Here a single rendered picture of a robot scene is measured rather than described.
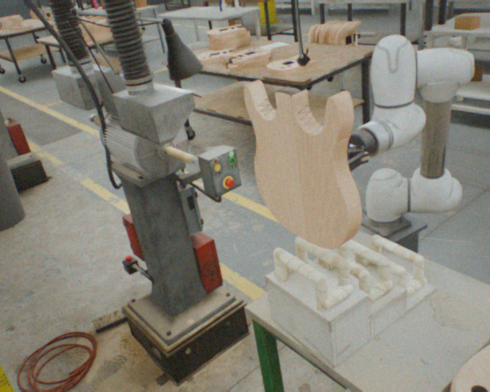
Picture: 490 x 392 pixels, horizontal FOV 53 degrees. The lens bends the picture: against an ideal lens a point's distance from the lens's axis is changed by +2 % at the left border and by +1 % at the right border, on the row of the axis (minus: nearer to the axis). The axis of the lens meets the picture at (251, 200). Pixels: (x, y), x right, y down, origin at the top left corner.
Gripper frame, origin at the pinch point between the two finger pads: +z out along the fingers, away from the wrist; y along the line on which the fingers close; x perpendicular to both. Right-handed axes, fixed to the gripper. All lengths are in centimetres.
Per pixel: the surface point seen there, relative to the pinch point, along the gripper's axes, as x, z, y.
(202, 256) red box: -90, -16, 111
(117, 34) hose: 29, 6, 86
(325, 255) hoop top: -25.0, -0.5, -2.6
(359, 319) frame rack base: -42.0, -1.3, -12.9
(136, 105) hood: 6, 9, 78
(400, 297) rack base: -45, -18, -13
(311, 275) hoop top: -25.1, 7.9, -6.1
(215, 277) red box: -107, -20, 111
